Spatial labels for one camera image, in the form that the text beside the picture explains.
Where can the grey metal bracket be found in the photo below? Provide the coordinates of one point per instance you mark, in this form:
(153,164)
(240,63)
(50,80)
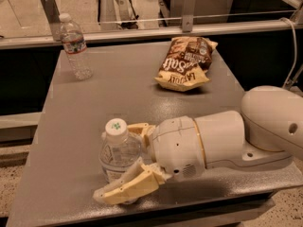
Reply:
(187,15)
(52,16)

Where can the clear red label water bottle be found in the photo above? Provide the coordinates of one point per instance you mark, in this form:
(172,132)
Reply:
(75,47)

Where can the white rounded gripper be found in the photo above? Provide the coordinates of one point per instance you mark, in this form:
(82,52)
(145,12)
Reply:
(176,146)

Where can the brown chip bag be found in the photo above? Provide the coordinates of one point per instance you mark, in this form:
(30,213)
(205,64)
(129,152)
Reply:
(187,61)

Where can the right grey metal bracket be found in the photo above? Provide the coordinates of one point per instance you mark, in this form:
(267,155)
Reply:
(187,15)

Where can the left grey metal bracket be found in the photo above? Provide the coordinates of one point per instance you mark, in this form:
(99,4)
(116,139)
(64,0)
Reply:
(52,16)

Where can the grey metal rail frame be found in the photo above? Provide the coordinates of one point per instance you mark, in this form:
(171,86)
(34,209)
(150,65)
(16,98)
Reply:
(134,35)

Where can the blue label plastic water bottle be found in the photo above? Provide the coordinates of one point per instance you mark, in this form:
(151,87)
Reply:
(120,148)

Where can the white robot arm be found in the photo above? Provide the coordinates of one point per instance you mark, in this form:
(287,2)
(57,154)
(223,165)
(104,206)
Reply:
(137,159)

